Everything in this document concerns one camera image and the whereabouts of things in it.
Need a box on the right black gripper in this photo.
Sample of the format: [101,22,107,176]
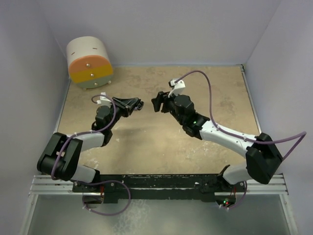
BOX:
[151,90,185,126]

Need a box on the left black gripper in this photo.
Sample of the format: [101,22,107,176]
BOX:
[107,97,138,130]

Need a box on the black earbud charging case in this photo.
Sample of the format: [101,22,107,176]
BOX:
[135,101,144,111]

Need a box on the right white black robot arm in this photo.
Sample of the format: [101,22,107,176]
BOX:
[152,92,283,191]

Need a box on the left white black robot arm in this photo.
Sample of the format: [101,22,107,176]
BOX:
[37,94,144,192]

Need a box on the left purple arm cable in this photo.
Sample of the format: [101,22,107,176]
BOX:
[50,95,117,181]

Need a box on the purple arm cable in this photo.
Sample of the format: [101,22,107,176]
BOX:
[50,95,117,181]
[176,70,307,162]

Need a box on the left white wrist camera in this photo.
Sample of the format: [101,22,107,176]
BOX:
[96,92,112,107]

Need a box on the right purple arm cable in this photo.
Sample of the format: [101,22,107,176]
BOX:
[176,70,307,162]

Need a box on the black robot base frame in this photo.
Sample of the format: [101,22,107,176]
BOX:
[72,171,246,204]

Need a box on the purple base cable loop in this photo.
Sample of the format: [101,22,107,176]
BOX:
[82,180,133,216]

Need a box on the aluminium extrusion rail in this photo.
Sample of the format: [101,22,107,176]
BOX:
[28,173,290,196]

